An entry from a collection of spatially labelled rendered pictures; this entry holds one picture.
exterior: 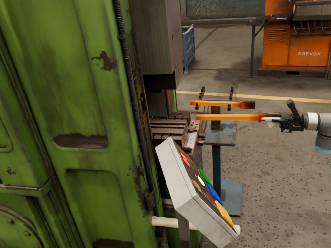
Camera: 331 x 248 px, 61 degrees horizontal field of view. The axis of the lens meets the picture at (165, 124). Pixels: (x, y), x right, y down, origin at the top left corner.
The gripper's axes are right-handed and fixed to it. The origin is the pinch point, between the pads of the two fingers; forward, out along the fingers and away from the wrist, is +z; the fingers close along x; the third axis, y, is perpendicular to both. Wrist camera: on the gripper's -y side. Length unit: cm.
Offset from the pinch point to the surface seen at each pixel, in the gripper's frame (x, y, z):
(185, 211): -75, -7, 28
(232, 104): 32.5, 9.5, 15.9
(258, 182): 69, 105, -9
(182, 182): -68, -11, 30
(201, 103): 34, 10, 36
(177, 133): -7.6, 8.0, 44.4
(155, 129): -5, 8, 58
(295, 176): 81, 104, -42
